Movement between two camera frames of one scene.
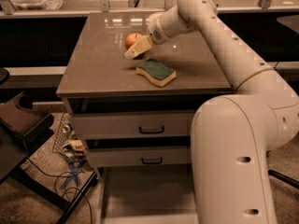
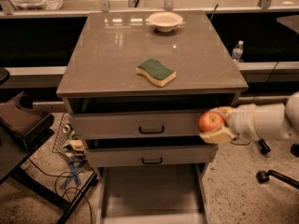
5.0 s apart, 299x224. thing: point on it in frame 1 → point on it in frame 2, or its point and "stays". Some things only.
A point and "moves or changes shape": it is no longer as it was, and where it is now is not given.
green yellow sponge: x=156 y=72 stays
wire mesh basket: x=63 y=135 stays
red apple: x=131 y=38 moves or changes shape
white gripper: x=154 y=32 → x=243 y=120
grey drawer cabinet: x=135 y=115 stays
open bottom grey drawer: x=149 y=194 stays
